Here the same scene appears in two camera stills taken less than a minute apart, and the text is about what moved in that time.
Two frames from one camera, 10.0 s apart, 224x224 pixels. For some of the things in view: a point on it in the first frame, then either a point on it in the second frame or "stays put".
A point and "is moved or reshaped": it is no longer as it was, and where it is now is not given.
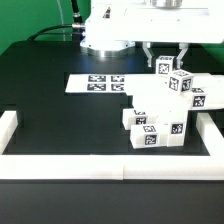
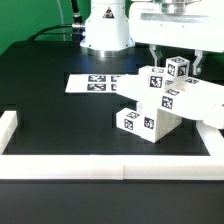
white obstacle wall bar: x=112 y=167 stays put
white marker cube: x=164 y=65 → x=177 y=66
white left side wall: x=8 y=124 stays put
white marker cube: x=181 y=81 → x=156 y=78
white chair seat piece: x=170 y=121 is moved or reshaped
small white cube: x=130 y=118 is moved or reshaped
